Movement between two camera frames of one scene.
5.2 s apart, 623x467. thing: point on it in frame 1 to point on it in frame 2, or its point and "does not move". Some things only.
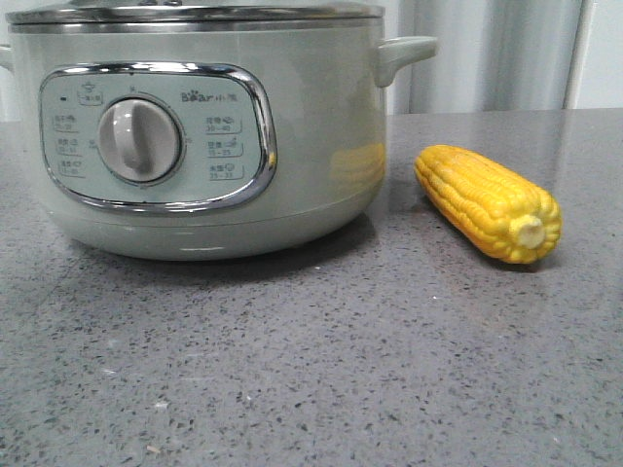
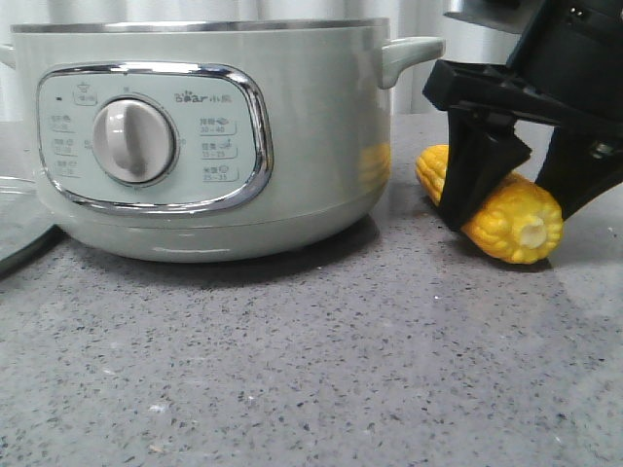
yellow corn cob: [492, 207] does not move
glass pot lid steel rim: [198, 14] to [27, 230]
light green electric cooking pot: [207, 131] does not move
